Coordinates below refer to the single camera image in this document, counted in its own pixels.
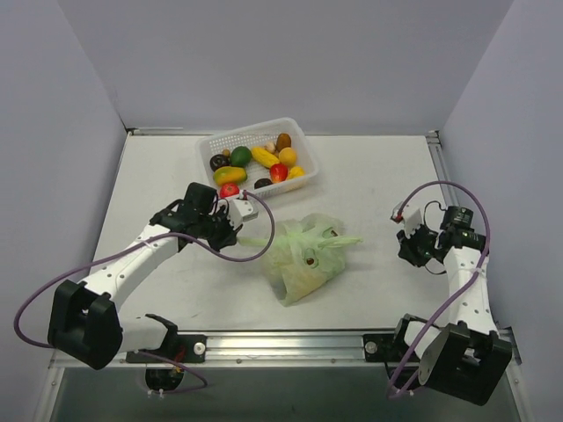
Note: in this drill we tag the orange fruit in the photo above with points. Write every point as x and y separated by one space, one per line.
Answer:
288 157

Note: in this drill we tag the brown kiwi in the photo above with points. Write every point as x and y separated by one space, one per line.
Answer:
283 141

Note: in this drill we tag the small beige mushroom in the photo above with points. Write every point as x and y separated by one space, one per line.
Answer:
270 147

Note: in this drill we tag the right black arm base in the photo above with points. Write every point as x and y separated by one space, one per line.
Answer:
391 345

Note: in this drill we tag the red peach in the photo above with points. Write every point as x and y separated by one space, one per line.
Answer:
278 173

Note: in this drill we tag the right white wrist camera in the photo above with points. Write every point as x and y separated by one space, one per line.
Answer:
410 218

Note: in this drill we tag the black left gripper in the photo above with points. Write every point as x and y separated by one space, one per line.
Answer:
222 232

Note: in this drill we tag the dark red plum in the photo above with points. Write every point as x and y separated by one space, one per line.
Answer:
262 182

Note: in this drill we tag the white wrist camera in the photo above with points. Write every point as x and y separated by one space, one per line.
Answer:
241 211
410 218

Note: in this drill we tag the green yellow mango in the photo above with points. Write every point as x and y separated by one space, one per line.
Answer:
230 174

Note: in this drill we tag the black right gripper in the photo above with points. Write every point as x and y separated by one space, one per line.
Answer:
413 246

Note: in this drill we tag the red apple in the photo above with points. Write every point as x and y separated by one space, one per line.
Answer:
228 190

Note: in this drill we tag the aluminium table edge rail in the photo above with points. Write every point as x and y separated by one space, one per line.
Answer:
301 346

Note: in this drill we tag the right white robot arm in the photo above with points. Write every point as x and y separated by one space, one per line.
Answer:
466 358

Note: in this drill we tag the white perforated plastic basket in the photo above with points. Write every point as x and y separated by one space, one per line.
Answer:
258 135

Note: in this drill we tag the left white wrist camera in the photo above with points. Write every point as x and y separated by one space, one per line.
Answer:
241 211

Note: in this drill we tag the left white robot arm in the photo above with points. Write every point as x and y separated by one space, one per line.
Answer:
85 320

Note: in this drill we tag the yellow starfruit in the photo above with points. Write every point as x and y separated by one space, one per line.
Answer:
263 157

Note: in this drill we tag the light green plastic bag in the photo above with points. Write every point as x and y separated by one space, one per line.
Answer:
305 255

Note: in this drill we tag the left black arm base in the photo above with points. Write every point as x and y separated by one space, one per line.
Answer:
184 347

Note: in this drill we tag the green lime fruit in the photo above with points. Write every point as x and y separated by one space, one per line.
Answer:
241 156

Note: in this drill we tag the small yellow lemon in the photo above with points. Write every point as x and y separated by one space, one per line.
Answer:
295 172

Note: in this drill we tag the dark mangosteen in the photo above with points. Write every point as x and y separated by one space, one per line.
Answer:
218 161

